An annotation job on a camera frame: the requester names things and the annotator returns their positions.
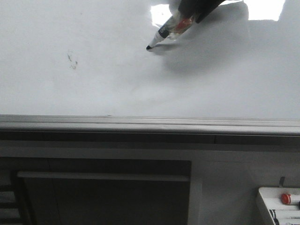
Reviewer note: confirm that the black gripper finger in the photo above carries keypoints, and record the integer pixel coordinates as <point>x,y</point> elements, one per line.
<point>188,7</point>
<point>205,7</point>

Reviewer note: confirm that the red capped marker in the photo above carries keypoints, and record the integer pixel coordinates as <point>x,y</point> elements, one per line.
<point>290,199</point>

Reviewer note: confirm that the white marker tray box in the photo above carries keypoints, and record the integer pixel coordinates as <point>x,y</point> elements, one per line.
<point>273,211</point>

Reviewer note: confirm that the dark cabinet with white bar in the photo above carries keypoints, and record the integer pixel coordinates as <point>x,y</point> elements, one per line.
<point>56,191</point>

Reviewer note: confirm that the white whiteboard with aluminium frame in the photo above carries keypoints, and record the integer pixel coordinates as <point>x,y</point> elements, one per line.
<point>82,65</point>

